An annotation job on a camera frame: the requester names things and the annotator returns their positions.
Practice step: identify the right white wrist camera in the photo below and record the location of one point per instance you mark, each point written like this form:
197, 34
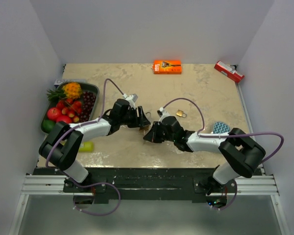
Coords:
162, 113

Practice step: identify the blue zigzag patterned pouch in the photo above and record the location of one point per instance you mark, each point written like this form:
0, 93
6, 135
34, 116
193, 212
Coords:
220, 127

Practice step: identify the red apple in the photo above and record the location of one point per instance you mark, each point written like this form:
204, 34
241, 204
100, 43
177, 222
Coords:
53, 114
64, 118

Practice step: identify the orange razor box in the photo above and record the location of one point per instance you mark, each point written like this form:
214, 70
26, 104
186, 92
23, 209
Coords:
167, 67

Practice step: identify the small white blue box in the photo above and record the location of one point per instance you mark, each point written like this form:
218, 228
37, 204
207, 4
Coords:
58, 82

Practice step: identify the red white box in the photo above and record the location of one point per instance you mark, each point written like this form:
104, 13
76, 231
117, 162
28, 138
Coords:
228, 71

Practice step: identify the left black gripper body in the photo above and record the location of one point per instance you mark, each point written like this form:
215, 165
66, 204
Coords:
131, 119

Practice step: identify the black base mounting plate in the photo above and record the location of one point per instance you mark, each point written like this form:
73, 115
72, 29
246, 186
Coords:
153, 184

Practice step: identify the yellow green bottle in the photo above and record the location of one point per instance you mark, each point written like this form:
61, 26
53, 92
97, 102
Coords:
86, 147

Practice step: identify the green lime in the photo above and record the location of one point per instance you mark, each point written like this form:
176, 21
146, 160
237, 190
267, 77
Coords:
48, 125

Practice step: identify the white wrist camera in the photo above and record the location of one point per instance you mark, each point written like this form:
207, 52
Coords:
162, 113
132, 98

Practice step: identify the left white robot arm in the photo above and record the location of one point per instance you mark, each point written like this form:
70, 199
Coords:
61, 145

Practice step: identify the small brass padlock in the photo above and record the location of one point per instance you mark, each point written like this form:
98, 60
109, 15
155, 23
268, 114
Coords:
181, 114

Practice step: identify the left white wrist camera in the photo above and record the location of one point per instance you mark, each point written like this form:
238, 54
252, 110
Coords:
132, 98

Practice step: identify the small silver key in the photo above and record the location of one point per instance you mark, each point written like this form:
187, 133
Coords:
144, 131

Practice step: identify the dark green fruit tray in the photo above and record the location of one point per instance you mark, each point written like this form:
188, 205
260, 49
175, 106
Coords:
69, 107

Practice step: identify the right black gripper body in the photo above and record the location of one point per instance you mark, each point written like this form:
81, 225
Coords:
161, 134

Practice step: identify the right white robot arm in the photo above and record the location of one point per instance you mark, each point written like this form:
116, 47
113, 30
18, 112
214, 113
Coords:
242, 153

